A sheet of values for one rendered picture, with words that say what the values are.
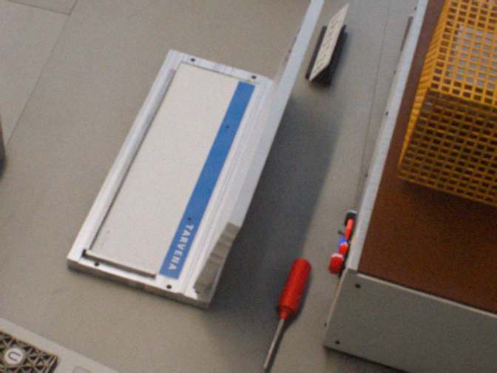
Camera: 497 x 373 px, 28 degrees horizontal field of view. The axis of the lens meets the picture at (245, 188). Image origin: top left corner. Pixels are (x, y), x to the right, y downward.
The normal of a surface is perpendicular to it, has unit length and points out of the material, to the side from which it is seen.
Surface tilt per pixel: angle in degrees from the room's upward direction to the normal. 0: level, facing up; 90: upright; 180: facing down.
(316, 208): 0
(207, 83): 0
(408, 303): 90
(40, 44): 0
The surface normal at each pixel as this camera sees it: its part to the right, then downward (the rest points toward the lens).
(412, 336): -0.28, 0.74
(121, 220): 0.11, -0.62
